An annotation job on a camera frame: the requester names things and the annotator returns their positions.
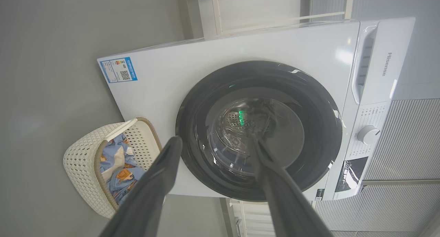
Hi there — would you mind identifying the blue garment with cream panel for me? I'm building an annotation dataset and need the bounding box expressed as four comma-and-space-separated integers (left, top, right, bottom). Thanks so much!
100, 133, 138, 182

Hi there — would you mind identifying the blue energy label sticker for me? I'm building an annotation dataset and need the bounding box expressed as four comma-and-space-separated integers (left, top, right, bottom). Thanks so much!
100, 57, 138, 83

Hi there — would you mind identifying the white detergent drawer front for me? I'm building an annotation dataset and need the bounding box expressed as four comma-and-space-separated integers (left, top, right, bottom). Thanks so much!
351, 18, 416, 105

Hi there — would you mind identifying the cream perforated laundry basket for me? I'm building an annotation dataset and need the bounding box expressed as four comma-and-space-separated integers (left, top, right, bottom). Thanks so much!
63, 117, 163, 219

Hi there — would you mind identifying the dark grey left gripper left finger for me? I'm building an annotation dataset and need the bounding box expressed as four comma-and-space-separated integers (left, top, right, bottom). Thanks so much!
99, 136, 183, 237

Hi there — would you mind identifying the white washing machine dial knob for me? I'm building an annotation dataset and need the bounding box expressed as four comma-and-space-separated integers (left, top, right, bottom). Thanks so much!
357, 125, 380, 145

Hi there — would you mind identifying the glass washing machine door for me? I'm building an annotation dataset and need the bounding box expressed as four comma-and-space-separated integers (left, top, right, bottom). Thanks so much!
175, 61, 343, 202

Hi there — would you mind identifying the white frame rack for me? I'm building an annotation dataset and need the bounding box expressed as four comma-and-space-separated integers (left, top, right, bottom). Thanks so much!
227, 197, 275, 237
198, 0, 354, 41

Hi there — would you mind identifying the white front-load washing machine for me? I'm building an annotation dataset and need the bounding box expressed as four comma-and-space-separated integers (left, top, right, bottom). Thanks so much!
97, 17, 416, 201

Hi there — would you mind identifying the grey ribbed panel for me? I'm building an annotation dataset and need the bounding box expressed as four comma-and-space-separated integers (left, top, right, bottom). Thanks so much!
316, 99, 440, 237

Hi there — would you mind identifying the black glossy display panel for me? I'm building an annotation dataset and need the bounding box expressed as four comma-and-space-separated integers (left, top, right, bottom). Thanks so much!
335, 157, 368, 193

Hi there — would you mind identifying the steel washer drum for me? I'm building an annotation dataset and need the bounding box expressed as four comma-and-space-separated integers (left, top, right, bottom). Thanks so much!
215, 100, 272, 177

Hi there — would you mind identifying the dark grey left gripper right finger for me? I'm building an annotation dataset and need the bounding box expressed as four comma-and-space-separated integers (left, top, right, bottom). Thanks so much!
249, 134, 333, 237

